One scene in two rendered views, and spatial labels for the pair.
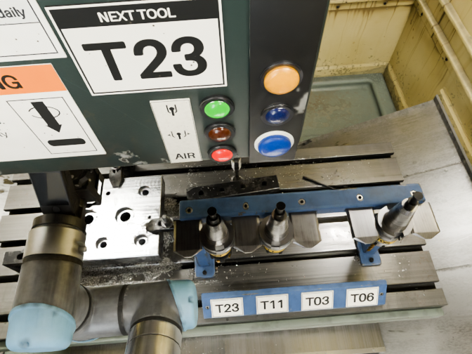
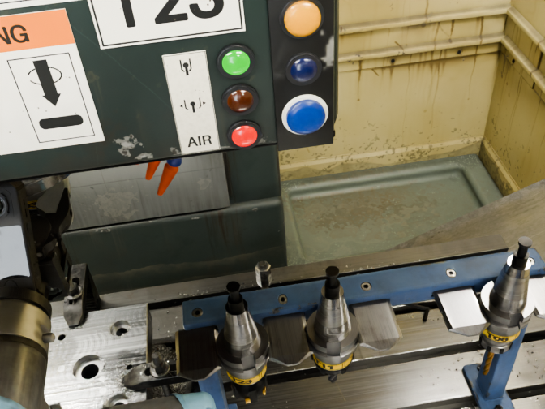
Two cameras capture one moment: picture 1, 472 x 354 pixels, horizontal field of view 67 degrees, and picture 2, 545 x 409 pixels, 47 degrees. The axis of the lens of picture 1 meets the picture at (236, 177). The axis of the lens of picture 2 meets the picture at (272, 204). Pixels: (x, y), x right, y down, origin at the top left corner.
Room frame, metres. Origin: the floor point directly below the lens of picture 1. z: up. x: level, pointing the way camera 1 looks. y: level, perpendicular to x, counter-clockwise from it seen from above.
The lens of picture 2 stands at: (-0.21, 0.02, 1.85)
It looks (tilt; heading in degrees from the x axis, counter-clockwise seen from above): 43 degrees down; 356
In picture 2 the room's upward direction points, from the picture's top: 5 degrees counter-clockwise
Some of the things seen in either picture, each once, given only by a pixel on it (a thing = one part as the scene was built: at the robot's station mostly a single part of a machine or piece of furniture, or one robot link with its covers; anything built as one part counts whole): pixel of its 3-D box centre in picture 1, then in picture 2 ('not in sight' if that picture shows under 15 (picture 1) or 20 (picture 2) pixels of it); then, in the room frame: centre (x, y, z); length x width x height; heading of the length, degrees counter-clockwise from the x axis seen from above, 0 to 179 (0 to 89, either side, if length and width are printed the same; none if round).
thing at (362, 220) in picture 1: (363, 225); (462, 312); (0.24, -0.23, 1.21); 0.07 x 0.05 x 0.01; 1
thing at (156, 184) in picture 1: (108, 220); (61, 381); (0.40, 0.35, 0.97); 0.29 x 0.23 x 0.05; 91
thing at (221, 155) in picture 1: (222, 154); (244, 135); (0.19, 0.01, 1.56); 0.02 x 0.01 x 0.02; 91
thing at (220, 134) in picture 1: (220, 133); (240, 100); (0.19, 0.01, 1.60); 0.02 x 0.01 x 0.02; 91
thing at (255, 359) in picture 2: (217, 237); (242, 346); (0.24, 0.04, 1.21); 0.06 x 0.06 x 0.03
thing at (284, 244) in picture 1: (276, 232); (332, 333); (0.24, -0.07, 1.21); 0.06 x 0.06 x 0.03
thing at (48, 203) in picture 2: not in sight; (62, 204); (0.37, 0.23, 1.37); 0.09 x 0.03 x 0.06; 168
